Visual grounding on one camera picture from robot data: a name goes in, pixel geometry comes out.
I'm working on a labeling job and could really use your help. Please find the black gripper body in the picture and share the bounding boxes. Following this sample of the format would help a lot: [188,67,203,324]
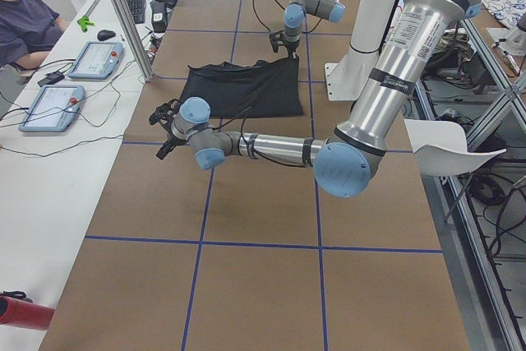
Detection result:
[162,132,185,152]
[283,37,300,53]

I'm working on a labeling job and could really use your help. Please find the black graphic t-shirt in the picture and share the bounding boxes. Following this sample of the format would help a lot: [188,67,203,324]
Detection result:
[179,58,303,118]

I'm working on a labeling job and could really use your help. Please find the upper teach pendant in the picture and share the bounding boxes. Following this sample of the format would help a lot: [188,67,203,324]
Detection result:
[67,41,124,80]

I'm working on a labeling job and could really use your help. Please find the teach pendant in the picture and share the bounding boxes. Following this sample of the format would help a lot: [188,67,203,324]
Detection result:
[18,85,85,132]
[67,41,124,80]

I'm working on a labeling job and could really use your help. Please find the lower teach pendant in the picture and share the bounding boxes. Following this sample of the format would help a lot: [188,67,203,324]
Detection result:
[18,85,85,132]

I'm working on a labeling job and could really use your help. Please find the black computer mouse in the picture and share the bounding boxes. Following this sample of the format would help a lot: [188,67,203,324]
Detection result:
[97,30,116,41]

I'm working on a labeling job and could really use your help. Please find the black keyboard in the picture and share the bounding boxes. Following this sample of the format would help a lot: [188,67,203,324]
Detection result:
[125,0,145,24]

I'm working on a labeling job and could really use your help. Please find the white chair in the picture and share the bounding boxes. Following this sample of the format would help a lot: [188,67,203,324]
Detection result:
[404,119,506,177]

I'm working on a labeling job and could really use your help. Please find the person in blue shirt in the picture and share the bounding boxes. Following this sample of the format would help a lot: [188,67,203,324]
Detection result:
[1,0,69,70]

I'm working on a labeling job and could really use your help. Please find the red bottle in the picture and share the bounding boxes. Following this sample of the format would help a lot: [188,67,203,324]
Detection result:
[1,295,55,330]

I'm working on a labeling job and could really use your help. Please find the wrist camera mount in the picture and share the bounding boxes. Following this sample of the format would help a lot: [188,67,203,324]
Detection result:
[269,30,285,53]
[148,99,182,127]

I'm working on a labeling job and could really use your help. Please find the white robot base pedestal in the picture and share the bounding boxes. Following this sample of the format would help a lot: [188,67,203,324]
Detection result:
[325,0,399,101]

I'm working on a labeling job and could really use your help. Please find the aluminium frame post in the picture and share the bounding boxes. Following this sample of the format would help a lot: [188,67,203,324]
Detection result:
[111,0,154,82]

